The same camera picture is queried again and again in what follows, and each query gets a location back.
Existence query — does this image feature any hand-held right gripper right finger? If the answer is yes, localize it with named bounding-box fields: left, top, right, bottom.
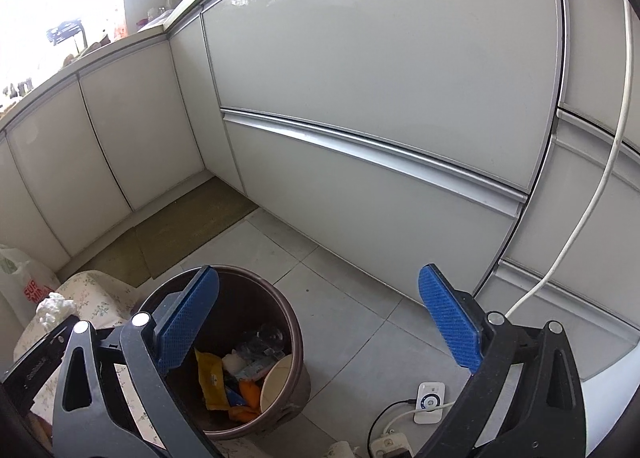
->
left=415, top=263, right=586, bottom=458

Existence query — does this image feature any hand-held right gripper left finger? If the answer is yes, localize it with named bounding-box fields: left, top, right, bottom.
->
left=52, top=265, right=221, bottom=458

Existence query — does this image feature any brown trash bin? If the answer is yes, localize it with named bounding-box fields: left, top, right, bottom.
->
left=134, top=265, right=312, bottom=441

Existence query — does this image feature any orange peel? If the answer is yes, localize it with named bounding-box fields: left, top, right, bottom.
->
left=239, top=380, right=263, bottom=411

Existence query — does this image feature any crumpled white tissue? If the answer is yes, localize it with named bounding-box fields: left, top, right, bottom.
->
left=35, top=292, right=78, bottom=331

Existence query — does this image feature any white plastic bag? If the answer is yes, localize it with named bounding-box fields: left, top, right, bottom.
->
left=0, top=244, right=61, bottom=329

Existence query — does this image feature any small white router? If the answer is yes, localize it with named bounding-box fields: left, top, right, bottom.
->
left=414, top=381, right=447, bottom=424

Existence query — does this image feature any olive floor mat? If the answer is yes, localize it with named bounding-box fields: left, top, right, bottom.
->
left=75, top=175, right=260, bottom=286

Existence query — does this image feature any white power strip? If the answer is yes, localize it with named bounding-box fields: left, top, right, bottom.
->
left=370, top=430, right=413, bottom=458

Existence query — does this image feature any white appliance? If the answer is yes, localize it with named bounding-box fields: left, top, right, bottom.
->
left=580, top=338, right=640, bottom=458

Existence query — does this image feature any white cabinet with doors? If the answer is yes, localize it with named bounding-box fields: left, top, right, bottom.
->
left=0, top=31, right=221, bottom=271

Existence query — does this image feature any black cable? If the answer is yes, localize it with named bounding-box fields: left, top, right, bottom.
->
left=369, top=399, right=416, bottom=449

